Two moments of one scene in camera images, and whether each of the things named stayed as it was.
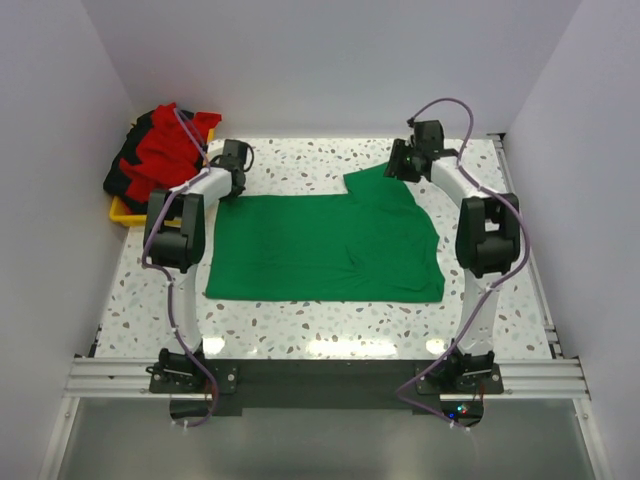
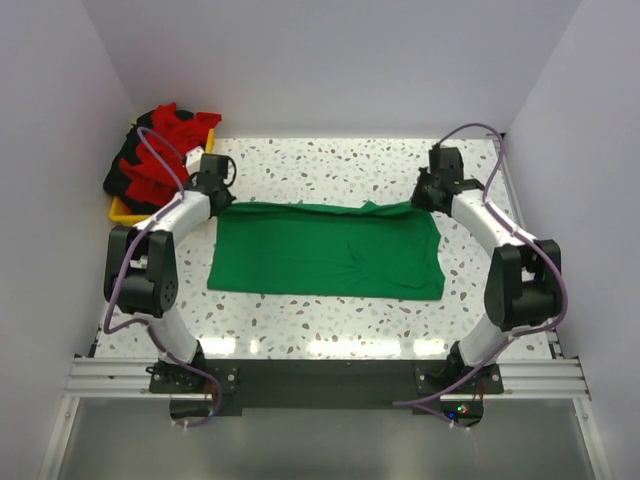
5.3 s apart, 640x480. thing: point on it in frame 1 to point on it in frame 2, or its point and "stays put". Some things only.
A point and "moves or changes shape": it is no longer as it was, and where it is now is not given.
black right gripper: (201, 388) stays put
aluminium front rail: (121, 378) stays put
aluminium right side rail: (554, 347) stays put
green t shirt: (374, 244) moves or changes shape
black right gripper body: (403, 161) to (423, 195)
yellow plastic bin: (119, 214) stays put
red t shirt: (167, 154) stays put
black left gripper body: (237, 192) to (228, 197)
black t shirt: (116, 183) stays put
